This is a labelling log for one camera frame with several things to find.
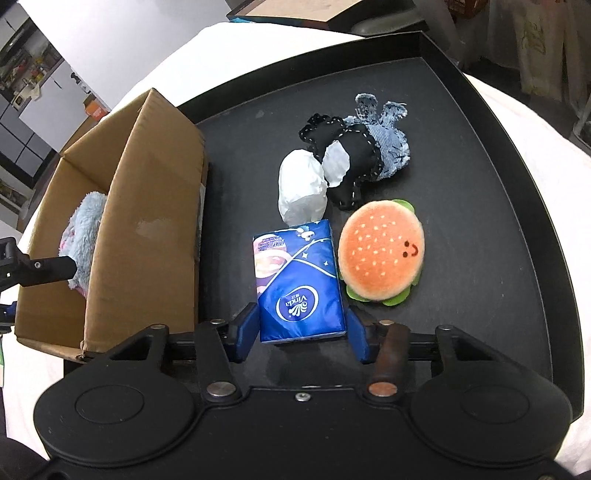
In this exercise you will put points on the black stitched plush toy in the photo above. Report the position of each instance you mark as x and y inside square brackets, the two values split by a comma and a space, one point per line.
[355, 152]

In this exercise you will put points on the white crumpled paper wad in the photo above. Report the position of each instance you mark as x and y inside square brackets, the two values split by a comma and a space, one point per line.
[302, 189]

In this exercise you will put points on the brown cardboard box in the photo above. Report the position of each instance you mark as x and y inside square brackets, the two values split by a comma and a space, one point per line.
[152, 207]

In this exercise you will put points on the hamburger plush toy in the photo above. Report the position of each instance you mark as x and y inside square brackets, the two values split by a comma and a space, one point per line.
[381, 251]

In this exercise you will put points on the light blue fluffy plush toy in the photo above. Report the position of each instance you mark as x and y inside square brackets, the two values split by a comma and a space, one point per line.
[85, 221]

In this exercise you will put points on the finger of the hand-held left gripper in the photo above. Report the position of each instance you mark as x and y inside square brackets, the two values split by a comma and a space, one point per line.
[46, 271]
[8, 316]

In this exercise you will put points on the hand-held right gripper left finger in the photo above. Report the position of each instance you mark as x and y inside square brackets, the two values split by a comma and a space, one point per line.
[244, 334]

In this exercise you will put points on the grey cabinet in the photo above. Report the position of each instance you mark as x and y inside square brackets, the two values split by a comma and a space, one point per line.
[23, 138]

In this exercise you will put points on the dark grey chair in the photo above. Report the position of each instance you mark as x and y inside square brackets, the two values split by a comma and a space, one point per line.
[383, 25]

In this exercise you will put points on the blue milk carton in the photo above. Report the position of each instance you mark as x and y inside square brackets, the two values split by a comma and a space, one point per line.
[300, 286]

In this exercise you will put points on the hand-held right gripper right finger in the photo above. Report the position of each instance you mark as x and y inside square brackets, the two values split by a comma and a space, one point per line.
[358, 339]

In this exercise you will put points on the beige hanging tote bag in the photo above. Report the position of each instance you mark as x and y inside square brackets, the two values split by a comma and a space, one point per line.
[540, 46]

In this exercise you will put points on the orange box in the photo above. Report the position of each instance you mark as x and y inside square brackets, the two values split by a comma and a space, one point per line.
[95, 110]

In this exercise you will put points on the dark framed brown board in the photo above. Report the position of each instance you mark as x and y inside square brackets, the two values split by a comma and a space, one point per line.
[295, 11]

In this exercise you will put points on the denim plush toy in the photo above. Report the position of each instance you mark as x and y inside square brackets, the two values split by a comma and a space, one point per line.
[392, 147]

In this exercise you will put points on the black tray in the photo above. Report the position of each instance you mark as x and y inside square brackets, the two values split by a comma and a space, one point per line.
[485, 184]

